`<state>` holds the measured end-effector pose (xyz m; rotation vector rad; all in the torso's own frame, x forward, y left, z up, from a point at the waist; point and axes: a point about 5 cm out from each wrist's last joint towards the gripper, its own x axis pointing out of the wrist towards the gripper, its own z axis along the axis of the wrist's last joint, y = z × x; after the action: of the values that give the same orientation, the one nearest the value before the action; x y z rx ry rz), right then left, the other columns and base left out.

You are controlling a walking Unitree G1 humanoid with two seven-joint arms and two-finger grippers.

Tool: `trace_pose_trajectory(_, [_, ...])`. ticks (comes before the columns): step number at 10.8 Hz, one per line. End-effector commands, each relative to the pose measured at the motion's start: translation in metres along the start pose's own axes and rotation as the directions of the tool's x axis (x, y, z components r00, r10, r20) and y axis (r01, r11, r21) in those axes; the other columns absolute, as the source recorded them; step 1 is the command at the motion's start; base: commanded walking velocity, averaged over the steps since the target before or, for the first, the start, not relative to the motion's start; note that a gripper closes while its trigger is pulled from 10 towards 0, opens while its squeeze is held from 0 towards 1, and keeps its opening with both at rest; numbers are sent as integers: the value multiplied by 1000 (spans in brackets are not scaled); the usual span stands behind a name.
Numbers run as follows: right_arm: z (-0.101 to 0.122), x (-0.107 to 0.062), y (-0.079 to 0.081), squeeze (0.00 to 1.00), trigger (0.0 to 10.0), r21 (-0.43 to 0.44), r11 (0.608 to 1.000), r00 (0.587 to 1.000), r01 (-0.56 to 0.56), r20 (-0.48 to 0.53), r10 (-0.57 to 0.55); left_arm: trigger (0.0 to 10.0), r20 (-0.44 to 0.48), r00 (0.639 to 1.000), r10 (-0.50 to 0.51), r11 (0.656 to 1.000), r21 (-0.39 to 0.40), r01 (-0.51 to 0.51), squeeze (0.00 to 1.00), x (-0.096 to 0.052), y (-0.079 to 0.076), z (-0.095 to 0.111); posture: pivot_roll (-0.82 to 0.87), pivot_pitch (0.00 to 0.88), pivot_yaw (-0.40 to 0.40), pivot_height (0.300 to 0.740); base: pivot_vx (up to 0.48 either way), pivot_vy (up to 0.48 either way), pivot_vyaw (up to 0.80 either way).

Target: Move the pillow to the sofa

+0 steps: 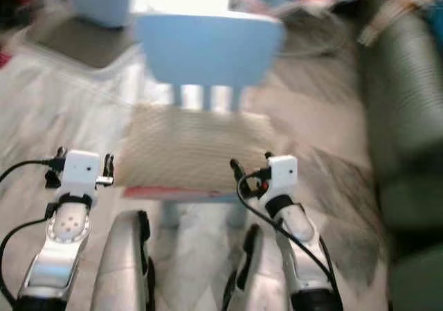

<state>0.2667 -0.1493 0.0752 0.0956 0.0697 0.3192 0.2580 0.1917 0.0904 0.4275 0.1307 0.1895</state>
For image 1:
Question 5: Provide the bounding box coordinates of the dark green fabric sofa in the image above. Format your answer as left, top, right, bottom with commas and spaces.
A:
359, 0, 443, 311

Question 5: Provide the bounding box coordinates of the silver left robot leg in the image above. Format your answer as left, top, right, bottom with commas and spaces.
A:
96, 209, 157, 311

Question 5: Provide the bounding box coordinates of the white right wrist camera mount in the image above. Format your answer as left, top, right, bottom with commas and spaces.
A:
266, 154, 299, 198

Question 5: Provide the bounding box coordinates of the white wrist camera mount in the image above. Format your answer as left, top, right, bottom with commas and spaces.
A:
266, 154, 299, 198
60, 150, 102, 195

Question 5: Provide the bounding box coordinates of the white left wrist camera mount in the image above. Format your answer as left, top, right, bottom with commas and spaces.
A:
60, 150, 102, 195

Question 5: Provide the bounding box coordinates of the long black left arm cable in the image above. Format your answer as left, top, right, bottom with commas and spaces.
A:
0, 159, 53, 306

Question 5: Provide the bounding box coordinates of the short black left arm cable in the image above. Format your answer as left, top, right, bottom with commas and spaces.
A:
0, 217, 51, 258

